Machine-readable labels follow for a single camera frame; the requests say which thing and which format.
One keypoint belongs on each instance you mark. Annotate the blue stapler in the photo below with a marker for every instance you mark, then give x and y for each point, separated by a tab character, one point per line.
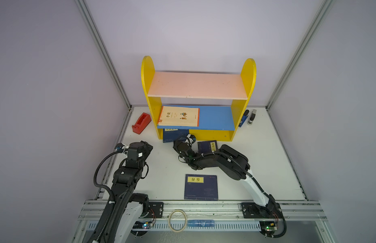
244	117

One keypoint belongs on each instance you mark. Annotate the masking tape roll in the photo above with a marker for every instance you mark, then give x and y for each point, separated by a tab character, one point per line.
177	221

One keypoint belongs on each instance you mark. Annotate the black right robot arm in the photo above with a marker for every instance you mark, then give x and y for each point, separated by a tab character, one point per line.
235	165

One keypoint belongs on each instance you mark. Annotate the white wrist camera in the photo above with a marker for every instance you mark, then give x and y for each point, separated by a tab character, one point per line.
191	139
121	147

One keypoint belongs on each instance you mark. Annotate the large dark blue book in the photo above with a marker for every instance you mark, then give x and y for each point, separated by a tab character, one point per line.
201	187

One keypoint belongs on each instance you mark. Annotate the yellow blue pink bookshelf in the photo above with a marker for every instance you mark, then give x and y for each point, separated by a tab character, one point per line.
216	122

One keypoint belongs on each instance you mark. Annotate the blue label strip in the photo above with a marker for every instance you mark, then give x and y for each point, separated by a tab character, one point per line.
201	223

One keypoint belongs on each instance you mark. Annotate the red-edged beige reading book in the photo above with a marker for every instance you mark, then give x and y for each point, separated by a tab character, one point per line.
179	116

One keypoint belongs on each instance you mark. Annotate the red tape dispenser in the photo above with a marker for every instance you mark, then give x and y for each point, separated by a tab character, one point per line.
142	122

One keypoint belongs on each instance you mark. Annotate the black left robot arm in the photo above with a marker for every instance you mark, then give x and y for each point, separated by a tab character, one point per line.
123	207

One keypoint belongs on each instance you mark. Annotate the grey black stapler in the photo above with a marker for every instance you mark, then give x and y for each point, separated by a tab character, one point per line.
252	116

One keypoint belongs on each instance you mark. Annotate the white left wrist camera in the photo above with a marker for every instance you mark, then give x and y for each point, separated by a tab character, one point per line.
121	147

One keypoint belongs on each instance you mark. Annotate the small dark blue poetry book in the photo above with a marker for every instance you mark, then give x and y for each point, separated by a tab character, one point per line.
207	146

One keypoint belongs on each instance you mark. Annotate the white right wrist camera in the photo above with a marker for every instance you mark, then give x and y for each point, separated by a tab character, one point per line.
191	139

